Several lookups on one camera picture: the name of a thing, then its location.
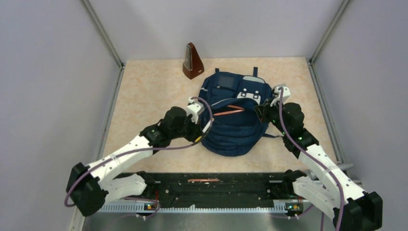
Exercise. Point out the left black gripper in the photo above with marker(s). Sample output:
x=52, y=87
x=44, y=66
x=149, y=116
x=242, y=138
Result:
x=196, y=131

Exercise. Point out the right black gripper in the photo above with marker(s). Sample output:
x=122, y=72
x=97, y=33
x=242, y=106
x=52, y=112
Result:
x=264, y=109

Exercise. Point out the navy blue backpack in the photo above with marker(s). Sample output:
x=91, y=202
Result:
x=236, y=134

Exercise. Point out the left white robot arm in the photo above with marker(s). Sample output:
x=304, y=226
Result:
x=93, y=185

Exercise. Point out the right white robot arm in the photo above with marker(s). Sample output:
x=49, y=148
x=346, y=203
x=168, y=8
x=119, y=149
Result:
x=348, y=205

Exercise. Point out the brown wooden metronome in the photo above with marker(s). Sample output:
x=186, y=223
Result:
x=192, y=65

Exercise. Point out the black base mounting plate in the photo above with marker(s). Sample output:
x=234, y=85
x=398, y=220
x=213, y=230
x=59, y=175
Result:
x=235, y=190

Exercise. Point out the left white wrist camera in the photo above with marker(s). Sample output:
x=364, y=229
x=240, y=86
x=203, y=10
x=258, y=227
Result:
x=194, y=109

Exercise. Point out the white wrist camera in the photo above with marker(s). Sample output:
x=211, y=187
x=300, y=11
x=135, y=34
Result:
x=281, y=93
x=194, y=109

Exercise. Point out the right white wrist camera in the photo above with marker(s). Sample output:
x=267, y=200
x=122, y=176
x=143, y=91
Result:
x=281, y=93

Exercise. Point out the aluminium frame rail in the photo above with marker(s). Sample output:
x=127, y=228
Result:
x=136, y=204

